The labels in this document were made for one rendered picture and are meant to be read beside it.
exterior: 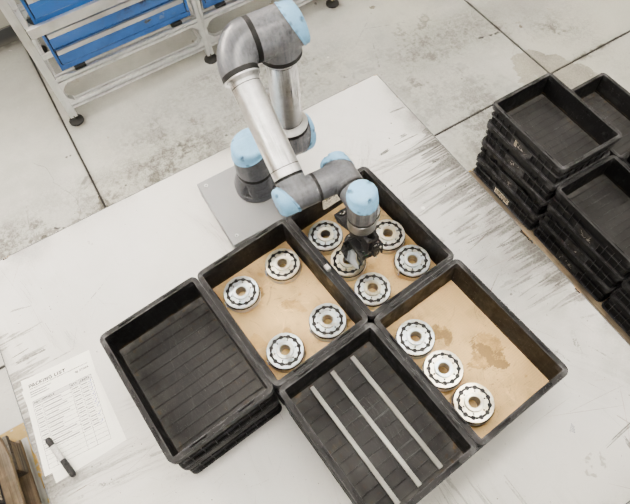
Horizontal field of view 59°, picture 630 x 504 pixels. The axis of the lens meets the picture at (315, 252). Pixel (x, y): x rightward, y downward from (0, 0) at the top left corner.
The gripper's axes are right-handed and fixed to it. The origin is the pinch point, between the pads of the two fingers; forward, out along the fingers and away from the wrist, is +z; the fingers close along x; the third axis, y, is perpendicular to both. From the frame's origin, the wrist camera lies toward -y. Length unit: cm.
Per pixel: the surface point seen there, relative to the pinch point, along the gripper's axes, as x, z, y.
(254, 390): -44.8, 2.5, 16.4
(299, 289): -19.1, 2.6, -1.4
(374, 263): 3.4, 2.6, 4.2
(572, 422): 23, 15, 69
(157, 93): -5, 87, -185
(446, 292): 14.5, 2.5, 23.3
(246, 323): -37.0, 2.5, -1.2
